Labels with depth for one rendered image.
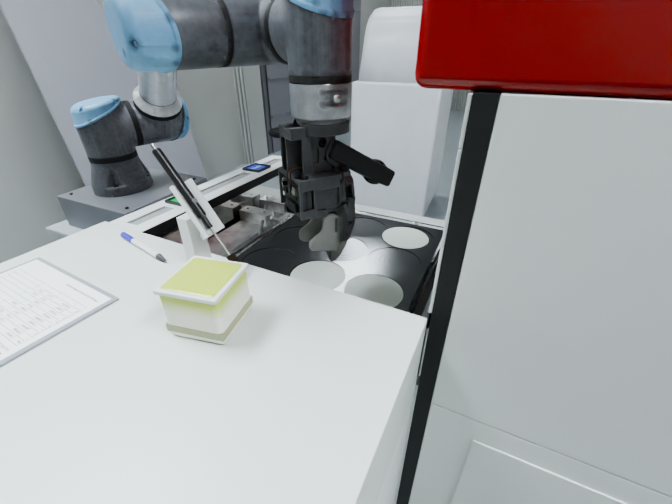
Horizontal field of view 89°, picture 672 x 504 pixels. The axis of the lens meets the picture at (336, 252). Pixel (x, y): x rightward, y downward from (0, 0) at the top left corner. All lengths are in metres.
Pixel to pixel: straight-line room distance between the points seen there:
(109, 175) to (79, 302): 0.58
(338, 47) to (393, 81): 2.30
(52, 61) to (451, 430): 2.93
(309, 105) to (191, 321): 0.28
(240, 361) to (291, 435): 0.10
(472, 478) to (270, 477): 0.39
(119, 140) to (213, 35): 0.66
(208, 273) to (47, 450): 0.20
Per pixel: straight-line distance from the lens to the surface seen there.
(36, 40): 3.02
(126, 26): 0.44
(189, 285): 0.40
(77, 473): 0.38
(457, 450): 0.61
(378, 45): 2.79
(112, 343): 0.47
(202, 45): 0.46
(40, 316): 0.56
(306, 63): 0.42
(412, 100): 2.66
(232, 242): 0.80
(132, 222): 0.79
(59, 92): 3.00
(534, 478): 0.61
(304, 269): 0.64
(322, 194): 0.45
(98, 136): 1.07
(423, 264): 0.67
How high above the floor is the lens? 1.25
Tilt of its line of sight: 31 degrees down
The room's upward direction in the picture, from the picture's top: straight up
